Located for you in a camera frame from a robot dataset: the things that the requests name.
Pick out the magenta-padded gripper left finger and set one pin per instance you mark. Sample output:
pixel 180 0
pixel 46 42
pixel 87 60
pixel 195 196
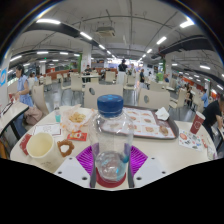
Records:
pixel 70 171

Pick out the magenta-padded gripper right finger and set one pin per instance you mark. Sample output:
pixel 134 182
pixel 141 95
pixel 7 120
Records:
pixel 151 171

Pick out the clear bottle with blue cap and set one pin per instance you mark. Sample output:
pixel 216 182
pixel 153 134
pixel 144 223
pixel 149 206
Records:
pixel 111 133

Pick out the cream paper cup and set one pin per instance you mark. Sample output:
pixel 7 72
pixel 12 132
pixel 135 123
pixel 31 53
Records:
pixel 43 156

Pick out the red sauce packet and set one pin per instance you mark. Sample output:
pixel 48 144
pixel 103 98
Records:
pixel 77 136

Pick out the white printed table sticker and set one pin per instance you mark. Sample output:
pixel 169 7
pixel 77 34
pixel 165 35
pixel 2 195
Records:
pixel 45 128

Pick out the colourful printed flyer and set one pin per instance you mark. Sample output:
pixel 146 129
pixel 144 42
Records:
pixel 191 140

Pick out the small teal bottle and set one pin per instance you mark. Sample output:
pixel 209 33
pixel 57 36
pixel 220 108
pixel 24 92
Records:
pixel 57 117

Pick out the white crumpled napkin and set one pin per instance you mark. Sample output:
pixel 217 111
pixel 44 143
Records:
pixel 162 114

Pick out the red paper cup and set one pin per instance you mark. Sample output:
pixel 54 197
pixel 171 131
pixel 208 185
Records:
pixel 197 123

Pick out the pink bag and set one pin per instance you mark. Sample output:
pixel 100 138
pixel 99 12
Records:
pixel 33 116

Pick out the beige chair with round hole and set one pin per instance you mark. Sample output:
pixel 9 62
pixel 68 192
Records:
pixel 106 90
pixel 156 98

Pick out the beige table with dark edge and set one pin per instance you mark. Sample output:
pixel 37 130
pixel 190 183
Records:
pixel 15 111

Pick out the person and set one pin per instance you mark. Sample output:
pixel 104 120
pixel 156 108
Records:
pixel 211 115
pixel 122 67
pixel 23 86
pixel 204 98
pixel 87 70
pixel 142 76

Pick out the group of beige chairs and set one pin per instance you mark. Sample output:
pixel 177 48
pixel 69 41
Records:
pixel 76 83

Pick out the ceiling air conditioner unit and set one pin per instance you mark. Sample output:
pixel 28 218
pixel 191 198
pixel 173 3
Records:
pixel 105 31

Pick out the group of ceiling lights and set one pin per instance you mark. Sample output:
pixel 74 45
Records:
pixel 48 21

